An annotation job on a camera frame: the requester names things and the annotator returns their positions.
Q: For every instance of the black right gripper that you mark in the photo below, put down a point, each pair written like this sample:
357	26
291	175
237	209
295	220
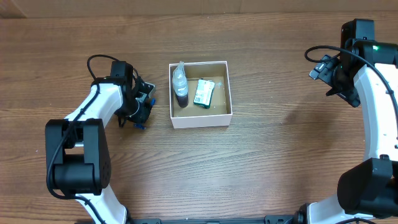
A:
325	73

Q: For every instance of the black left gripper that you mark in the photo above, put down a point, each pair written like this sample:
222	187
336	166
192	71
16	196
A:
141	117

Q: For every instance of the blue disposable razor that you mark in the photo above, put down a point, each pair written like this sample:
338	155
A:
143	114

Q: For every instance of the clear foam pump bottle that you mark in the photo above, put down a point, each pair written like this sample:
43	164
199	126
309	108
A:
180	85

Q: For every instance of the green soap packet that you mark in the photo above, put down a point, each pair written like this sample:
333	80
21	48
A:
204	92

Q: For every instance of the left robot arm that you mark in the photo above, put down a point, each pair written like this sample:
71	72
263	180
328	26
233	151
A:
77	155

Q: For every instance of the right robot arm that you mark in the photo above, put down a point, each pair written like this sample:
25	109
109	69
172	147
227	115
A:
364	73

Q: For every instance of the white cardboard box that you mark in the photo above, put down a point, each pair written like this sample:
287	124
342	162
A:
194	116

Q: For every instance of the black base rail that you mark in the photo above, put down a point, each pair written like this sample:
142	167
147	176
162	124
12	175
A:
268	219

